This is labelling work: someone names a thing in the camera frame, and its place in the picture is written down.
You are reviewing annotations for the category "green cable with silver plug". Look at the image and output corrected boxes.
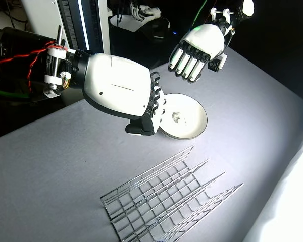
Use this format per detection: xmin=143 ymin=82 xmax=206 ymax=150
xmin=191 ymin=0 xmax=208 ymax=28

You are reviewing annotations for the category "spare white robot hand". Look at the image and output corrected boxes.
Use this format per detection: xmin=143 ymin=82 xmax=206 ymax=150
xmin=130 ymin=1 xmax=161 ymax=21

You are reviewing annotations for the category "chrome wire plate rack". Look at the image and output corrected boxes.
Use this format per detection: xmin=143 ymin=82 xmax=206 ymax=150
xmin=99 ymin=145 xmax=244 ymax=242

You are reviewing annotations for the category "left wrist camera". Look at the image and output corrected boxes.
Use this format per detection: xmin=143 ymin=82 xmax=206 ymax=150
xmin=207 ymin=53 xmax=228 ymax=73

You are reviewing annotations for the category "white paper sheet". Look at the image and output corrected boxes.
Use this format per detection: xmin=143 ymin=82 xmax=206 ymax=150
xmin=110 ymin=14 xmax=152 ymax=32

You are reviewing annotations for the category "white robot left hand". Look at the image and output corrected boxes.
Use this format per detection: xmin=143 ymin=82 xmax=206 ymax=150
xmin=168 ymin=22 xmax=227 ymax=84

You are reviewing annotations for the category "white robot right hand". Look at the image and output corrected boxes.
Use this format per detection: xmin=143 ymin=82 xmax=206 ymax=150
xmin=82 ymin=52 xmax=167 ymax=137

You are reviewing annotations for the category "white robot column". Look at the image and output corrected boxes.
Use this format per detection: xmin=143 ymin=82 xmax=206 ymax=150
xmin=21 ymin=0 xmax=112 ymax=55

